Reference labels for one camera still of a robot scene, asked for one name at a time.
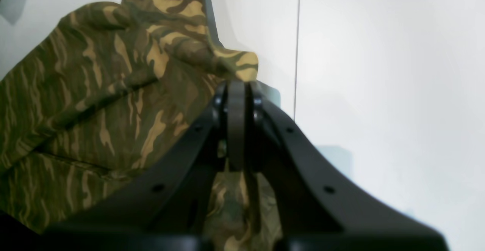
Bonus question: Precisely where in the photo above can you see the right gripper black left finger pad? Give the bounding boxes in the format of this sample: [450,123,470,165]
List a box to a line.
[42,80,246,251]

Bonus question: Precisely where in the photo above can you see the right gripper black right finger pad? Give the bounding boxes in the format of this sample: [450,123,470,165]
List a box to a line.
[246,82,448,251]

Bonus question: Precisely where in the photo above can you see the camouflage t-shirt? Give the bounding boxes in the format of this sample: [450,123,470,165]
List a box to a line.
[1,0,258,251]

